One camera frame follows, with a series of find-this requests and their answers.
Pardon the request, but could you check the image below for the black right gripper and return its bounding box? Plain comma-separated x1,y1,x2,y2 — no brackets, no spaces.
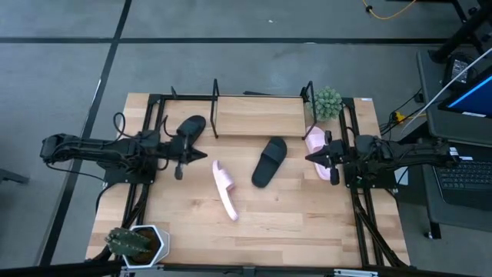
305,129,347,187

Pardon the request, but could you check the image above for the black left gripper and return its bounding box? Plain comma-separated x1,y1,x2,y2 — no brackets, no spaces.
168,133,209,181

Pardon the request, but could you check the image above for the pink rubber slide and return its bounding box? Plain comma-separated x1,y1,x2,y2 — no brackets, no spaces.
211,159,240,222
304,125,332,181

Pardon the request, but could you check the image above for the black rubber slide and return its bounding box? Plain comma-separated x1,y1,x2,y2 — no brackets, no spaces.
251,136,288,189
168,114,208,155

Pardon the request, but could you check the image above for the round green succulent plant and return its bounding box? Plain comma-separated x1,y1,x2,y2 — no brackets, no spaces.
310,85,343,122

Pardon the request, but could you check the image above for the white hexagonal plant pot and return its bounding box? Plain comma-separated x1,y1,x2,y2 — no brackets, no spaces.
121,224,171,269

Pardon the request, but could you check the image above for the green cactus plant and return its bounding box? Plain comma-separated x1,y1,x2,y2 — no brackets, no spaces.
104,226,151,258

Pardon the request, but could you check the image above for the black power adapter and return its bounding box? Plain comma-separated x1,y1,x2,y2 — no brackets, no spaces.
444,53,478,90

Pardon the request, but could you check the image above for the monitor with blue screen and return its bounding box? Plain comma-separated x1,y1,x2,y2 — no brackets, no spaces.
437,65,492,118

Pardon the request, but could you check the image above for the dark furniture foot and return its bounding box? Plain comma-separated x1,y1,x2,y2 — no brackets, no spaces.
0,168,30,185

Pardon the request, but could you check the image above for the black stand leg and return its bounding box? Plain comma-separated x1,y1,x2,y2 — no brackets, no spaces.
429,0,492,65

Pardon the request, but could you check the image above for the black aluminium table frame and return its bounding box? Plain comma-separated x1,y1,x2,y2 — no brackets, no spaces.
0,91,492,277

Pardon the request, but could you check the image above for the wooden shelf with black frame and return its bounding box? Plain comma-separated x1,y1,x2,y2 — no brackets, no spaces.
209,78,318,140

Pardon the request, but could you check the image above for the black power cable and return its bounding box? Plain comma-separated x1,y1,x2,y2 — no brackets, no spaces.
379,88,424,136

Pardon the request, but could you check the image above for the silver metal bracket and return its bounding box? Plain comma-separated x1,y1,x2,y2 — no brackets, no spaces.
333,269,380,277

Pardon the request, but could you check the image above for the white cable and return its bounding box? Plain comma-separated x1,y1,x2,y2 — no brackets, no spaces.
401,46,492,134

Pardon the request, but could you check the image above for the yellow cable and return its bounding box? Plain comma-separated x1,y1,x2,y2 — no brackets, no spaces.
361,0,418,21

